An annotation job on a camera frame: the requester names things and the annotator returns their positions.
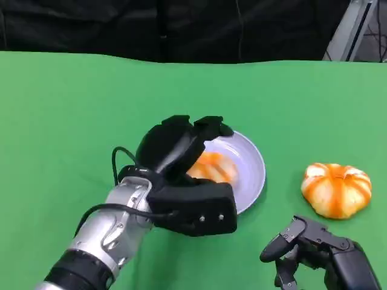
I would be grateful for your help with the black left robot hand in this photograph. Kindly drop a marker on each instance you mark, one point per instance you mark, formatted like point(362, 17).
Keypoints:
point(169, 145)

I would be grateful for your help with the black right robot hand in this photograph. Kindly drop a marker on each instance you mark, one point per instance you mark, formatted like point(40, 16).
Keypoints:
point(341, 256)

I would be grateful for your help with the lilac plate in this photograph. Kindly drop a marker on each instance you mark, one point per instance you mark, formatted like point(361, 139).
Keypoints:
point(248, 169)

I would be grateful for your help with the green table cloth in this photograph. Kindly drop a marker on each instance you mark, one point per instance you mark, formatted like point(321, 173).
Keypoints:
point(75, 105)

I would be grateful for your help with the black backdrop curtain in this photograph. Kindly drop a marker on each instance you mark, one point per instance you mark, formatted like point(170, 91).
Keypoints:
point(151, 27)

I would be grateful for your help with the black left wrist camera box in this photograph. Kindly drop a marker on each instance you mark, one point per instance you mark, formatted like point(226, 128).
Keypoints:
point(196, 205)

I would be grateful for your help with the grey metal frame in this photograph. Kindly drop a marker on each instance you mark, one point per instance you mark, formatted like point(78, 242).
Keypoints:
point(350, 33)

